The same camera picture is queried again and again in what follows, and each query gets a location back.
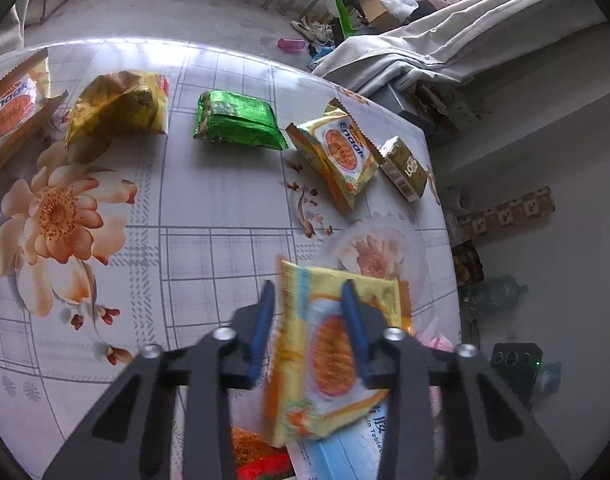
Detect blue white medicine box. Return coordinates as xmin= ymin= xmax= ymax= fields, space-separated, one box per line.
xmin=289 ymin=395 xmax=392 ymax=480

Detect patterned board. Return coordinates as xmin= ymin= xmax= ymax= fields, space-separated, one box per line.
xmin=456 ymin=186 xmax=556 ymax=242

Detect pink plastic bag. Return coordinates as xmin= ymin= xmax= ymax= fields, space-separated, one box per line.
xmin=419 ymin=332 xmax=456 ymax=441

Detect empty water jug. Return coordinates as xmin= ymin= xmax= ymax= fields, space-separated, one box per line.
xmin=462 ymin=274 xmax=530 ymax=322

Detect crumpled gold packet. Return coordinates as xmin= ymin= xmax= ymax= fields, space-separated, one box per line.
xmin=65 ymin=71 xmax=172 ymax=163

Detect cardboard box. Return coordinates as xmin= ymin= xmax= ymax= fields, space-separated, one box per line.
xmin=360 ymin=0 xmax=392 ymax=26

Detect small olive carton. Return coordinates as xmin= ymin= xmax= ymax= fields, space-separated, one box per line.
xmin=379 ymin=135 xmax=430 ymax=203

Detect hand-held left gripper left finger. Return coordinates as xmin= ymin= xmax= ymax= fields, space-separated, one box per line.
xmin=42 ymin=280 xmax=276 ymax=480

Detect black speaker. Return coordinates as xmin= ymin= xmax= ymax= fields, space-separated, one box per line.
xmin=491 ymin=341 xmax=542 ymax=403

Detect green bag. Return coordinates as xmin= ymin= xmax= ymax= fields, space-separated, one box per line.
xmin=333 ymin=0 xmax=359 ymax=37

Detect yellow snack packet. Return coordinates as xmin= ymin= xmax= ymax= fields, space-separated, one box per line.
xmin=262 ymin=258 xmax=413 ymax=448
xmin=285 ymin=99 xmax=382 ymax=214
xmin=0 ymin=47 xmax=68 ymax=183

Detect floral tablecloth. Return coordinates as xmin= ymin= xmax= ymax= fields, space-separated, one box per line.
xmin=0 ymin=35 xmax=463 ymax=480

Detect white shoes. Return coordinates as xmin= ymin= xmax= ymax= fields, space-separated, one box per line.
xmin=290 ymin=16 xmax=334 ymax=47

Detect red orange packet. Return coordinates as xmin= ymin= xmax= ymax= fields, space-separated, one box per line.
xmin=231 ymin=426 xmax=294 ymax=480

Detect dark printed food box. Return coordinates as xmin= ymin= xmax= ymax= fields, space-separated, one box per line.
xmin=451 ymin=241 xmax=484 ymax=287

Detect green foil packet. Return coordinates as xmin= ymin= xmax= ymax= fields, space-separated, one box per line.
xmin=192 ymin=90 xmax=290 ymax=152

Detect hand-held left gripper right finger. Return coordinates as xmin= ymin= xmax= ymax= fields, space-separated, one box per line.
xmin=341 ymin=279 xmax=572 ymax=480

